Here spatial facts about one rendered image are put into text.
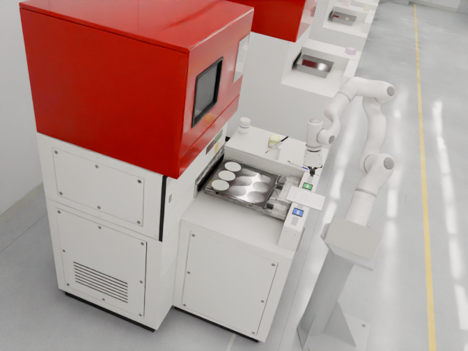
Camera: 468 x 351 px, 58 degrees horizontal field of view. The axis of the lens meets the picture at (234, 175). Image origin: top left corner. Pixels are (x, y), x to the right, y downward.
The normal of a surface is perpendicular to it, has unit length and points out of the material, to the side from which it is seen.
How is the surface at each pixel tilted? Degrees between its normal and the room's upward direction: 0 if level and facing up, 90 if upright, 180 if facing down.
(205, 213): 0
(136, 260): 90
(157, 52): 90
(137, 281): 90
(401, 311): 0
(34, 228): 0
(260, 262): 90
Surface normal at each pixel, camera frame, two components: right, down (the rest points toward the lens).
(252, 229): 0.15, -0.80
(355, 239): -0.38, 0.49
